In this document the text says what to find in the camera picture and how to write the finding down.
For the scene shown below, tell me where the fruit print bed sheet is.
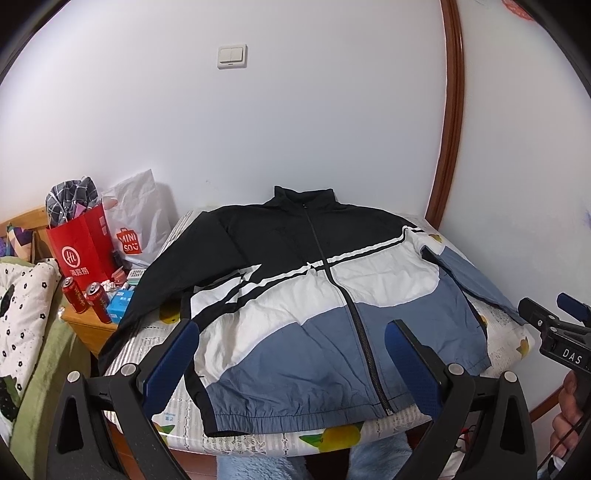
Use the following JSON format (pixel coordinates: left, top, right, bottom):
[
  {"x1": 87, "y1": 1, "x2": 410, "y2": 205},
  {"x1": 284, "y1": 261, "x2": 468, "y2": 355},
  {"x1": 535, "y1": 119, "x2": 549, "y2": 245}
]
[{"x1": 102, "y1": 208, "x2": 537, "y2": 458}]

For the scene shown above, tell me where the blue tissue packet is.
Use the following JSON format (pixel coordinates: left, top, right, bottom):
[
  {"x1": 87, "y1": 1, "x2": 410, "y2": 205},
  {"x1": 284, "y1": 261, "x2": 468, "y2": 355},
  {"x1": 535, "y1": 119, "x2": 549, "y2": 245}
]
[{"x1": 106, "y1": 289, "x2": 134, "y2": 324}]

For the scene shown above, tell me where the person's right hand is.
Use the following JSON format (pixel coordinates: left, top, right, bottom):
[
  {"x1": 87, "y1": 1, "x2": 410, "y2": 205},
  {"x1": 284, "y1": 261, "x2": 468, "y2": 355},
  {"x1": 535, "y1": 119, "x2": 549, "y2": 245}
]
[{"x1": 550, "y1": 371, "x2": 583, "y2": 458}]

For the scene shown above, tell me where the white wall light switch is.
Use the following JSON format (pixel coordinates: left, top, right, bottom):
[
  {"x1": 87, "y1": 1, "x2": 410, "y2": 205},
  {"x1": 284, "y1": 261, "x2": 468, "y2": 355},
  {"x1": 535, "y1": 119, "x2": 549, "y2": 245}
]
[{"x1": 217, "y1": 44, "x2": 247, "y2": 70}]

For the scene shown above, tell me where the brown wooden door frame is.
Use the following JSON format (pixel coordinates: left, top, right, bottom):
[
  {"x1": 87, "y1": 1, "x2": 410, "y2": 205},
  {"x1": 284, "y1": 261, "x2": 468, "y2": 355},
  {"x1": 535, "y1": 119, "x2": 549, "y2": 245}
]
[{"x1": 425, "y1": 0, "x2": 466, "y2": 228}]

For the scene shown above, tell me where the black white blue jacket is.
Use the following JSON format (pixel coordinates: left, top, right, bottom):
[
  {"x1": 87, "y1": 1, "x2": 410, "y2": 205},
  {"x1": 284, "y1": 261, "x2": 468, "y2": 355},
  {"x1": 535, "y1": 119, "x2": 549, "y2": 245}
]
[{"x1": 97, "y1": 185, "x2": 526, "y2": 438}]

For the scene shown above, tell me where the red drink can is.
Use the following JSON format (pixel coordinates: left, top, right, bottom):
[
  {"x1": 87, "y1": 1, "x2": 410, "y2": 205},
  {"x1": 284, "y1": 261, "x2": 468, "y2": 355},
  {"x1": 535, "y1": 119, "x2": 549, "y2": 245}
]
[
  {"x1": 86, "y1": 282, "x2": 112, "y2": 324},
  {"x1": 62, "y1": 277, "x2": 89, "y2": 314}
]

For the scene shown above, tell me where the white remote control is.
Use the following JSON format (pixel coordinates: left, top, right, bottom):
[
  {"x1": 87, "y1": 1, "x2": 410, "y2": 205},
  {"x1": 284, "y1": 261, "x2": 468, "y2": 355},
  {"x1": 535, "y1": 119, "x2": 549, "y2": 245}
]
[{"x1": 127, "y1": 269, "x2": 145, "y2": 283}]

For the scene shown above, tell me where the plaid grey cloth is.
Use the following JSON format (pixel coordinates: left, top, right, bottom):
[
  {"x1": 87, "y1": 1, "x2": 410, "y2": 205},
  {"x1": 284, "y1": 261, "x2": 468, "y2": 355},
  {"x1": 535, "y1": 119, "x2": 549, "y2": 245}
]
[{"x1": 45, "y1": 176, "x2": 100, "y2": 228}]

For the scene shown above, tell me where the green blanket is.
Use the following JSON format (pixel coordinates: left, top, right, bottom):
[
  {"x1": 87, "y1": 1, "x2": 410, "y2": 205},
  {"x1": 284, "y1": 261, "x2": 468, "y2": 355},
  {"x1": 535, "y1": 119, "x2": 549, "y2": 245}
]
[{"x1": 8, "y1": 294, "x2": 91, "y2": 480}]

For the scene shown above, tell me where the wooden bedside table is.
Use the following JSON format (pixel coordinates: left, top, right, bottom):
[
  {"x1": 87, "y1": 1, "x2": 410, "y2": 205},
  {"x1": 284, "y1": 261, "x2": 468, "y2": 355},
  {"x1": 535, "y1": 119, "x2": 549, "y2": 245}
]
[{"x1": 61, "y1": 303, "x2": 117, "y2": 357}]

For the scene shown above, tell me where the red paper shopping bag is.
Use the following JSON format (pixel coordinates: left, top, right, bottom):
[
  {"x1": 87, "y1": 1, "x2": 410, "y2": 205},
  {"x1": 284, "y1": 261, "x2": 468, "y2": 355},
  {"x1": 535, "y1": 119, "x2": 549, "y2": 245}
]
[{"x1": 47, "y1": 203, "x2": 116, "y2": 290}]

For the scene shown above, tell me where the white plastic Miniso bag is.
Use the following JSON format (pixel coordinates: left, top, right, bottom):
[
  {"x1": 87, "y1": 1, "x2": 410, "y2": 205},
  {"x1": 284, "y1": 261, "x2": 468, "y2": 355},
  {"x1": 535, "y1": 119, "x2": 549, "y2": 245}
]
[{"x1": 101, "y1": 169, "x2": 171, "y2": 268}]

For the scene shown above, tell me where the blue jeans leg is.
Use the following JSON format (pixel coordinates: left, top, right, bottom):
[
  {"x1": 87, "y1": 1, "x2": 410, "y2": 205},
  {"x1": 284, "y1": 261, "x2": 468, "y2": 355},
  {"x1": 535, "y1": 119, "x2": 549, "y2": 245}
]
[{"x1": 216, "y1": 433, "x2": 413, "y2": 480}]

